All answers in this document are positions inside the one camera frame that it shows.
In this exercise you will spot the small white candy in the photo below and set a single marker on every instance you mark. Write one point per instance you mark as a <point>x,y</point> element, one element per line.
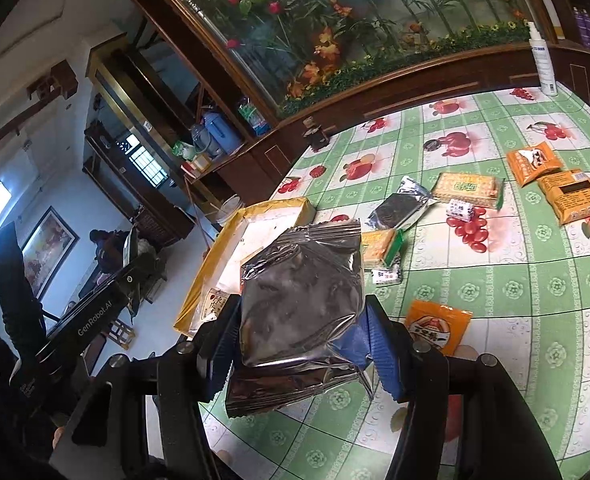
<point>458,209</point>
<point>388,275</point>

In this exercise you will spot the small dark jar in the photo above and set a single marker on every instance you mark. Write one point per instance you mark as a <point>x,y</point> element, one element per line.
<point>317,136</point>

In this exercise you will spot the white bucket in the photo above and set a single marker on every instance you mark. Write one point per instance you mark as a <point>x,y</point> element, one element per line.
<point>230,211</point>

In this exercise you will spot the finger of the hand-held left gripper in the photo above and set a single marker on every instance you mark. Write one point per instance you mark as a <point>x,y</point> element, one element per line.
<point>142,260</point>

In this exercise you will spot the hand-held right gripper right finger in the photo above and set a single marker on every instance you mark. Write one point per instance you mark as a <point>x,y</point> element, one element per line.
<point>386,357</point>

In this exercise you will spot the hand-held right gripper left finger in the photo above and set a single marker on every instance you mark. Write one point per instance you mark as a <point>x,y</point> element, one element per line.
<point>222,347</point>

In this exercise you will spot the orange packet with red logo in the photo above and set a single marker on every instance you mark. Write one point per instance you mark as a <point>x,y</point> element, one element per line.
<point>437,329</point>

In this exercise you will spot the pale blue thermos jug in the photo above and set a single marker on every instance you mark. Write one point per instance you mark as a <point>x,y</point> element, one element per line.
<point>201,141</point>

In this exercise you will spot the white spray bottle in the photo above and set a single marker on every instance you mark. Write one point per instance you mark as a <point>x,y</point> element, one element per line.
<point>545,62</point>

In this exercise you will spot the green fruit-print tablecloth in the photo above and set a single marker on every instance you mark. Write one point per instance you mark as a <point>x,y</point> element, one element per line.
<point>515,280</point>

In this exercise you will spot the yellow cardboard box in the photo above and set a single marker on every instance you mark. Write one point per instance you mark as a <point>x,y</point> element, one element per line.
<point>245,240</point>

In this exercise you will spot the small yellow-green biscuit packet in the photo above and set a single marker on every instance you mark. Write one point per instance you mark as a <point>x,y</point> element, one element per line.
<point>381,247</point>

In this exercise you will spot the white packet with red print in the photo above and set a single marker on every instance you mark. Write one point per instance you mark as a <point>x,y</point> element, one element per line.
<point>214,306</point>

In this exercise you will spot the orange packet with picture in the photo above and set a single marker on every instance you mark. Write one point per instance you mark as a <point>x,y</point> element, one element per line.
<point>532,161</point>

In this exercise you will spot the large cream cookie packet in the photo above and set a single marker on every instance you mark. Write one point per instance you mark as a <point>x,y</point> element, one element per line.
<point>470,189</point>

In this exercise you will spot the wooden stool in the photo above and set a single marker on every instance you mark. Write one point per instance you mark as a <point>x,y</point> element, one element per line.
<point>120,332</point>

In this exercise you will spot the silver packet with dark window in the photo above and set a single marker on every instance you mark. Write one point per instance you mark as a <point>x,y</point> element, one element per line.
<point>400,206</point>

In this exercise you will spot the green-label plastic bottle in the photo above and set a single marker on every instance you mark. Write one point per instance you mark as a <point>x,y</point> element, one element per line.
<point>253,116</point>

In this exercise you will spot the large flower painting panel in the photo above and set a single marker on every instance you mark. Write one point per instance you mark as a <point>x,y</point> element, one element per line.
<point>355,20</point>

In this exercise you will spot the framed wall picture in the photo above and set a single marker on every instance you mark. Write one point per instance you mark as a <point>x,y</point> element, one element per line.
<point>47,251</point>

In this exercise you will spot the orange packet with dark rectangle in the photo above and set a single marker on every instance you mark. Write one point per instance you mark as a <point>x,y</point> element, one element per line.
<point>572,196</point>

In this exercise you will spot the person's left hand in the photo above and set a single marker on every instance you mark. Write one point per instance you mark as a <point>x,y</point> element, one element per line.
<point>58,437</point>

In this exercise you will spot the plain silver foil snack packet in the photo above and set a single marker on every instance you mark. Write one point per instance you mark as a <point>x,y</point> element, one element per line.
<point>300,300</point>

